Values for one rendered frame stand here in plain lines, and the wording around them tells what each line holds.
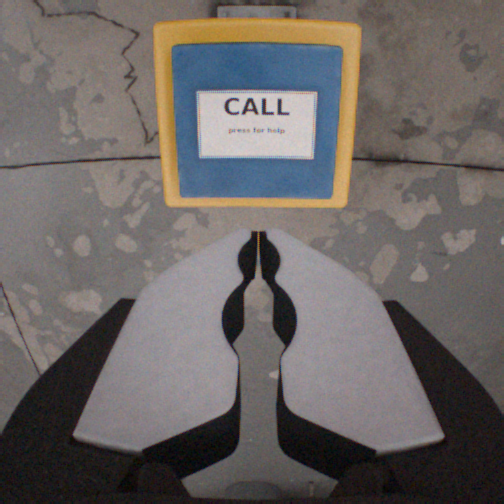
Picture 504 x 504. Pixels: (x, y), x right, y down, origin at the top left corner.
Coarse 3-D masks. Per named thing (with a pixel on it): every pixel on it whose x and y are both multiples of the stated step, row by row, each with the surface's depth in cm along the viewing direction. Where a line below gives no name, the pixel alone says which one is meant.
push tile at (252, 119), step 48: (192, 48) 22; (240, 48) 22; (288, 48) 22; (336, 48) 21; (192, 96) 23; (240, 96) 23; (288, 96) 23; (336, 96) 23; (192, 144) 25; (240, 144) 25; (288, 144) 25; (336, 144) 25; (192, 192) 26; (240, 192) 26; (288, 192) 26
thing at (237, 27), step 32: (160, 32) 22; (192, 32) 22; (224, 32) 23; (256, 32) 23; (288, 32) 22; (320, 32) 22; (352, 32) 22; (160, 64) 24; (352, 64) 23; (160, 96) 25; (352, 96) 25; (160, 128) 26; (352, 128) 26
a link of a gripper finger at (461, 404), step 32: (416, 320) 9; (416, 352) 8; (448, 352) 8; (448, 384) 7; (480, 384) 7; (448, 416) 6; (480, 416) 6; (448, 448) 6; (480, 448) 6; (384, 480) 6; (416, 480) 5; (448, 480) 5; (480, 480) 5
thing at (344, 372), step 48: (288, 240) 11; (288, 288) 10; (336, 288) 10; (288, 336) 10; (336, 336) 8; (384, 336) 8; (288, 384) 7; (336, 384) 7; (384, 384) 7; (288, 432) 7; (336, 432) 6; (384, 432) 6; (432, 432) 6; (336, 480) 7
